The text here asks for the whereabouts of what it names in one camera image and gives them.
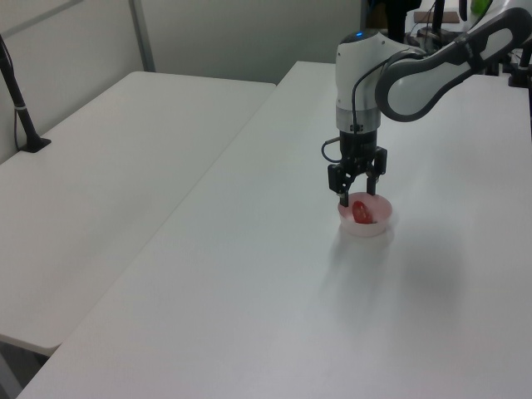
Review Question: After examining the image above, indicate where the black camera pole with base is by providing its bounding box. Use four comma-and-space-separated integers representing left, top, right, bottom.
0, 33, 52, 154

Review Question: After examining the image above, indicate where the pink plastic bowl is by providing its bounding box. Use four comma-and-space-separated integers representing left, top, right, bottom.
337, 191, 394, 239

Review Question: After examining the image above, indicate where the brown board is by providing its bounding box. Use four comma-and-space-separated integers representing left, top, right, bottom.
412, 10, 461, 25

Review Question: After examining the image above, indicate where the red strawberry with green leaves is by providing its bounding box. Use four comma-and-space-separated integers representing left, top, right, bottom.
352, 199, 373, 225

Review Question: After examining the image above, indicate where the black equipment behind table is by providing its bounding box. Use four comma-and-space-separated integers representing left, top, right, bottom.
385, 0, 407, 43

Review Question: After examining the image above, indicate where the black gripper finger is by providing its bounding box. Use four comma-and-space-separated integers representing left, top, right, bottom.
327, 161, 360, 209
365, 147, 390, 197

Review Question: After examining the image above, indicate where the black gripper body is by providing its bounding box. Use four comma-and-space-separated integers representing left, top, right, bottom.
338, 128, 381, 168

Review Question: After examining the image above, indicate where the black monitor stand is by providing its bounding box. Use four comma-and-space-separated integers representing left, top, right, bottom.
416, 0, 451, 41

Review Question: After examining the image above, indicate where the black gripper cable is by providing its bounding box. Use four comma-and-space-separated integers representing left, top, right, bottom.
321, 61, 387, 164

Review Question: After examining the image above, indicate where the grey metal partition post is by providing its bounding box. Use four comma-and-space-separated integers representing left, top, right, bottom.
127, 0, 157, 73

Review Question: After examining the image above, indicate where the black clamped camera pole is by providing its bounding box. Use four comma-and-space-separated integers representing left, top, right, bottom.
508, 39, 532, 88

